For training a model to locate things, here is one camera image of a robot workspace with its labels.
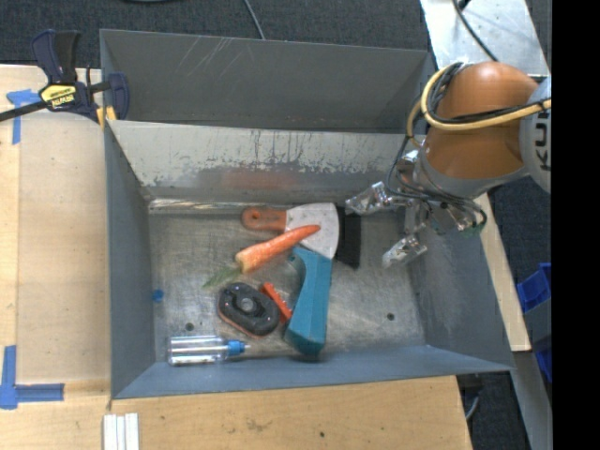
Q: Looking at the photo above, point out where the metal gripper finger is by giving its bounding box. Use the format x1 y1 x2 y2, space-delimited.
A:
381 232 429 270
345 181 400 217

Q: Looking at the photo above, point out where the black flat block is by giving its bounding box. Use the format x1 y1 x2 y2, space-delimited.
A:
334 205 364 271

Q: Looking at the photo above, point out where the grey metal bin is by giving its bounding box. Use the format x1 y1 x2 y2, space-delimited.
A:
97 28 518 400

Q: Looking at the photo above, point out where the orange toy carrot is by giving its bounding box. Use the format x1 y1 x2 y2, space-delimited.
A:
202 223 323 291

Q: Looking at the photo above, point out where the red ribbed plastic piece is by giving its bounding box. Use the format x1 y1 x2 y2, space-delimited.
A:
259 281 294 324

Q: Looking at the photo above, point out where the black oval disc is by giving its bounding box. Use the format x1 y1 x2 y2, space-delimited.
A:
217 281 282 338

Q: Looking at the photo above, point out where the clear plastic bottle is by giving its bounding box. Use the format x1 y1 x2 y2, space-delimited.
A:
166 335 252 368

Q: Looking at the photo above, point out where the pale wood flat board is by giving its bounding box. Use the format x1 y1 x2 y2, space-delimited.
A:
16 110 113 386

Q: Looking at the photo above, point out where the orange-handled white scraper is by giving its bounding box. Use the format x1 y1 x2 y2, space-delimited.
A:
240 202 340 260

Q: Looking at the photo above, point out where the teal blue handle block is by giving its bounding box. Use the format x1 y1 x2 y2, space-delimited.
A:
282 246 335 358

